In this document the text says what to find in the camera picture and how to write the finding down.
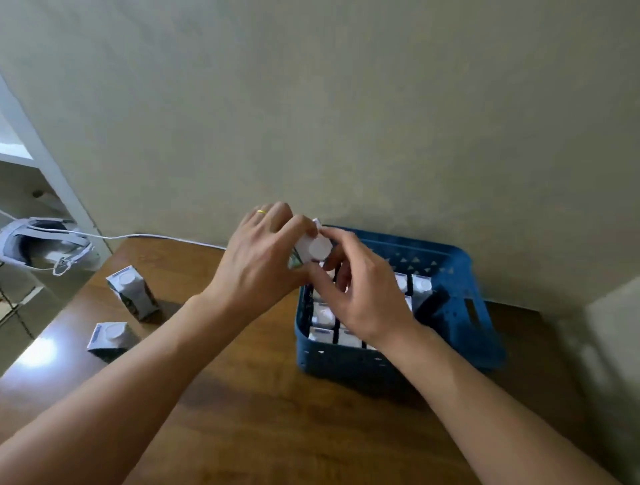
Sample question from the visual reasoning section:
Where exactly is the person's right forearm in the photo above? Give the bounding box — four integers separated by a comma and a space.
376, 321, 622, 485

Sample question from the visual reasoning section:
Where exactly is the person's left hand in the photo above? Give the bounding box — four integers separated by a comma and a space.
200, 201, 321, 324

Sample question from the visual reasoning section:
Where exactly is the blue perforated plastic basket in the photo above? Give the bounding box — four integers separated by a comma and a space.
294, 226, 507, 381

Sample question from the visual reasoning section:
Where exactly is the white shelf unit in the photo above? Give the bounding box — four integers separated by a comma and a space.
0, 75, 114, 260

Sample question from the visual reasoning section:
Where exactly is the white capped drink carton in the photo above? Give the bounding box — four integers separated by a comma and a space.
292, 218, 334, 265
105, 265, 161, 322
86, 322, 142, 363

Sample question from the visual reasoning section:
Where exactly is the person's right hand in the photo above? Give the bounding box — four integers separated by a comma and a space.
306, 227, 419, 347

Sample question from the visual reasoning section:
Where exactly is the white grey strapped headset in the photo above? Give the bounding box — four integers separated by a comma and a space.
0, 217, 102, 276

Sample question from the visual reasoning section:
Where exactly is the thin white cable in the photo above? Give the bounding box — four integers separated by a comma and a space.
0, 210, 229, 277

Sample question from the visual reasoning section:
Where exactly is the cluster of drink cartons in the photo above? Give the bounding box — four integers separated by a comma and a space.
306, 260, 437, 350

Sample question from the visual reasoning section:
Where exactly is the person's left forearm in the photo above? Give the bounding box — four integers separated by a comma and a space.
0, 294, 236, 485

